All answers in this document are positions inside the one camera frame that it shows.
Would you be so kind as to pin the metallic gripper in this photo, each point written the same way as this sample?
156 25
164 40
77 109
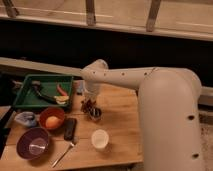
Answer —
95 114

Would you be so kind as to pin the dark red grape bunch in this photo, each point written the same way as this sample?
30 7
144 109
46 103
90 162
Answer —
87 106

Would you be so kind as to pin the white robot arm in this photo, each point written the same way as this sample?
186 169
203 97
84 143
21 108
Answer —
168 112

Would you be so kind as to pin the orange bowl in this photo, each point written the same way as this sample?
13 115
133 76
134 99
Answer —
51 111

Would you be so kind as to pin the purple bowl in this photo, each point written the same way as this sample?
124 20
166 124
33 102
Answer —
33 143

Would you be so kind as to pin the white cup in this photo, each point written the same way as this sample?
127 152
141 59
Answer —
100 139

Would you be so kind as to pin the blue sponge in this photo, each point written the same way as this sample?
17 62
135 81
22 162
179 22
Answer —
79 89

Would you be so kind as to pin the black rectangular block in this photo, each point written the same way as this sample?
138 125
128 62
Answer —
70 126

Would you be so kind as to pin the yellow banana slice toy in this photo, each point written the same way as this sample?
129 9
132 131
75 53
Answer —
61 99

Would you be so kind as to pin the metal spoon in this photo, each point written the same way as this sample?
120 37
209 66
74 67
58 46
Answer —
71 144

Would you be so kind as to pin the orange fruit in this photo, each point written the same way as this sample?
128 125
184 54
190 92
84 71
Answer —
52 122

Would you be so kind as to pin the crumpled blue cloth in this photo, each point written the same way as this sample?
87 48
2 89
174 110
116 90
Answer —
27 119

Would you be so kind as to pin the green plastic tray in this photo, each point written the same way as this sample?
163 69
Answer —
26 99

